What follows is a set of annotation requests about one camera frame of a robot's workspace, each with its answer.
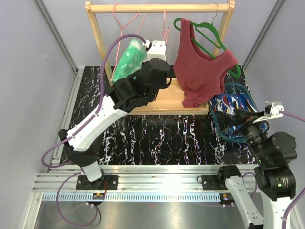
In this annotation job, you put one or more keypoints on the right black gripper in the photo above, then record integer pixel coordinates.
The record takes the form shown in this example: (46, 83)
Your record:
(226, 120)

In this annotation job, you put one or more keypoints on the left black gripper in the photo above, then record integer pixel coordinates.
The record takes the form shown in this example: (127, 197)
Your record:
(164, 84)

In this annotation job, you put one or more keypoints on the blue red white trousers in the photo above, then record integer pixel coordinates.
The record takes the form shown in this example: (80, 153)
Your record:
(227, 103)

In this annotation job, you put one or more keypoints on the green tie-dye trousers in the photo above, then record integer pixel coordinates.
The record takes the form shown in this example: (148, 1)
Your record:
(131, 60)

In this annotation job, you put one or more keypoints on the pink wire hanger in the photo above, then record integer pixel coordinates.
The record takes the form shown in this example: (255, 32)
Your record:
(166, 29)
(121, 33)

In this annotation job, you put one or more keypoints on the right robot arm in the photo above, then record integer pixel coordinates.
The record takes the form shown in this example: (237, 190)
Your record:
(273, 175)

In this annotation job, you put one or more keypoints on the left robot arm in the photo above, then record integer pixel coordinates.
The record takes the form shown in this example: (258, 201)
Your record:
(136, 90)

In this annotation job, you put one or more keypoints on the teal transparent plastic basin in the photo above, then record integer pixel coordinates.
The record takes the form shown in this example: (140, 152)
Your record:
(232, 88)

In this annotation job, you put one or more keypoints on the wooden clothes rack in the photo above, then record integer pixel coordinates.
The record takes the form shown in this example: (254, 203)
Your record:
(169, 101)

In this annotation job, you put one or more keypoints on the maroon tank top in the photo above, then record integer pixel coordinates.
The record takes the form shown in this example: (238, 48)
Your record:
(199, 75)

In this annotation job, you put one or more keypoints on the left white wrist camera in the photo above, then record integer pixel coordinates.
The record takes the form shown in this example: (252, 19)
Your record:
(155, 49)

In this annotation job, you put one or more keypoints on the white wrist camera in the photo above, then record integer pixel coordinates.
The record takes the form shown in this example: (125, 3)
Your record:
(272, 111)
(155, 49)

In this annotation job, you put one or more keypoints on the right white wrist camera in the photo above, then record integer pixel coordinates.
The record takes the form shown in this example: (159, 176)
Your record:
(272, 111)

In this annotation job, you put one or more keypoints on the aluminium mounting rail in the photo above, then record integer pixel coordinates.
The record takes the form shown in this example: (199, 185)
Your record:
(133, 184)

